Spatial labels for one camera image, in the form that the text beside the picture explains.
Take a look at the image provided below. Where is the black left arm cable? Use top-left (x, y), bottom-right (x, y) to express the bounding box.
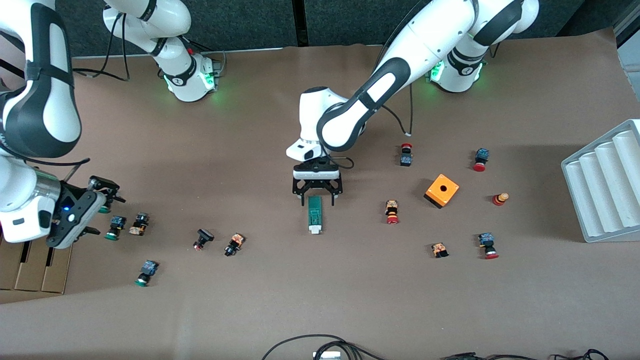
top-left (350, 50), bottom-right (416, 138)

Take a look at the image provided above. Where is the black looped cable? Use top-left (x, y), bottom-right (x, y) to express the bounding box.
top-left (261, 334), bottom-right (388, 360)

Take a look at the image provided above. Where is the black push button orange block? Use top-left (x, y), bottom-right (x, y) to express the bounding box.
top-left (223, 232), bottom-right (245, 258)

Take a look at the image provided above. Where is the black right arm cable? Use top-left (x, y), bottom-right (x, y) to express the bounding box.
top-left (72, 10), bottom-right (131, 82)

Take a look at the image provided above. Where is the black switch orange block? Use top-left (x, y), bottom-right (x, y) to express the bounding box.
top-left (128, 212), bottom-right (150, 237)

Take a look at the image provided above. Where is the orange button enclosure box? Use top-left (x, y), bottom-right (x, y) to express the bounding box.
top-left (423, 173), bottom-right (460, 210)

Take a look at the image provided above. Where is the black square button red base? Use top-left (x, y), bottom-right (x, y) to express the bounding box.
top-left (192, 228), bottom-right (215, 251)

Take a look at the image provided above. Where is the black cable bundle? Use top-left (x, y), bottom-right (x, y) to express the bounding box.
top-left (442, 348), bottom-right (611, 360)

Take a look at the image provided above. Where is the white ribbed plastic tray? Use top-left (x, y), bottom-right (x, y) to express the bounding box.
top-left (561, 119), bottom-right (640, 243)

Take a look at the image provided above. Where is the brown cardboard box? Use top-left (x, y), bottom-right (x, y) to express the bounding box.
top-left (0, 234), bottom-right (72, 294)

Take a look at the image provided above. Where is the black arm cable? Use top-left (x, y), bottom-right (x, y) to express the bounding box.
top-left (350, 50), bottom-right (416, 138)
top-left (72, 10), bottom-right (131, 82)

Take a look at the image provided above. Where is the black divider post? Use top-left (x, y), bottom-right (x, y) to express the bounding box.
top-left (294, 0), bottom-right (307, 47)

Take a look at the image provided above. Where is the green load switch white slider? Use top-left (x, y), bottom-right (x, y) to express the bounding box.
top-left (307, 196), bottom-right (324, 235)

